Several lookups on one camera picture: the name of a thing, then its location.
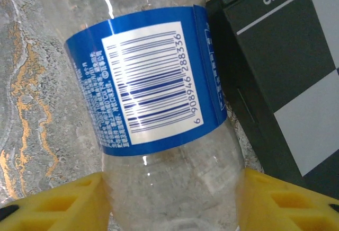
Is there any blue-capped bottle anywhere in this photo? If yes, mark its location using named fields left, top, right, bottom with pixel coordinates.
left=34, top=0, right=247, bottom=231

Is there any black grey checkerboard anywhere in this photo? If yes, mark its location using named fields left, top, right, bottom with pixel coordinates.
left=205, top=0, right=339, bottom=202

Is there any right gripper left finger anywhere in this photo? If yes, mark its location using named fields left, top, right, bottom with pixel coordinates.
left=0, top=172, right=113, bottom=231

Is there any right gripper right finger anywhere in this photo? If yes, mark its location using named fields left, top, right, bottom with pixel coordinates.
left=237, top=167, right=339, bottom=231

